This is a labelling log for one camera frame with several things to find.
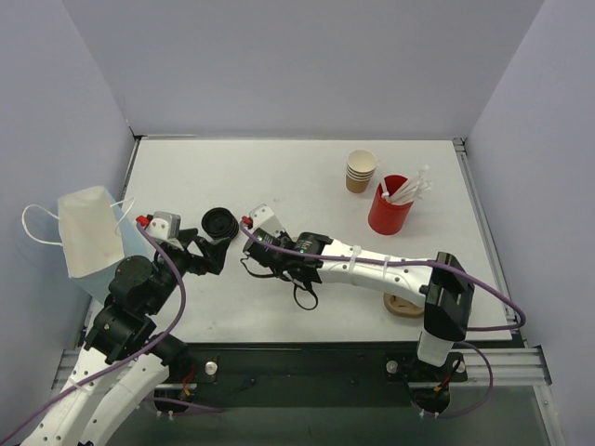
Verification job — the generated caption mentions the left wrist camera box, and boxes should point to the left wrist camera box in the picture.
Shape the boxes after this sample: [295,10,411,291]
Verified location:
[136,211,181,242]

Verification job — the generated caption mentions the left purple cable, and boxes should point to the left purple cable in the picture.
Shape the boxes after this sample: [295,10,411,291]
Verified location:
[27,221,224,442]

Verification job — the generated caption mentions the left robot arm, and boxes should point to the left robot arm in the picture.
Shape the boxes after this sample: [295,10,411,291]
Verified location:
[24,229,231,445]

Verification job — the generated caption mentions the red straw holder cup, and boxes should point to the red straw holder cup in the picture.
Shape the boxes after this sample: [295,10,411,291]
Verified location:
[367,182,413,235]

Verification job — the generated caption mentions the stack of brown paper cups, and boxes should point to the stack of brown paper cups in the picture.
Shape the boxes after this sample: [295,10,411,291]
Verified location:
[345,150,377,194]

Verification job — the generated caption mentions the brown pulp cup carrier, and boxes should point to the brown pulp cup carrier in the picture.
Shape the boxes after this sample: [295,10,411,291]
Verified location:
[383,294,424,319]

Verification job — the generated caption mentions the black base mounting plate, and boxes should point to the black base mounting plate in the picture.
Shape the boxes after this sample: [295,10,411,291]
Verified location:
[149,342,468,414]

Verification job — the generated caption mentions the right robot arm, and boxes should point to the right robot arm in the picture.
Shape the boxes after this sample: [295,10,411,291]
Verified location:
[241,226,475,379]

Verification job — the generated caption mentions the stack of black lids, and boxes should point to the stack of black lids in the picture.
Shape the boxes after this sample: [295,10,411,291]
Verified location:
[201,207,239,241]

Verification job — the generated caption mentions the purple cable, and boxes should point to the purple cable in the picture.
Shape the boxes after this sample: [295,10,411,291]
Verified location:
[27,221,224,442]
[239,217,529,420]

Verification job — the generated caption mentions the white wrapped straws bundle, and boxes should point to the white wrapped straws bundle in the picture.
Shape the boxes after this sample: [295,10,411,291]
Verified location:
[380,164,432,205]

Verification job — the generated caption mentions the blue paper bag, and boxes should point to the blue paper bag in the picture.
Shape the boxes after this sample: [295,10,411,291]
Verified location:
[21,185,154,306]

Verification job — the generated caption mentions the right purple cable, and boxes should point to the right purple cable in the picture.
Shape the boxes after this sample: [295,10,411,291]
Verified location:
[239,217,529,420]

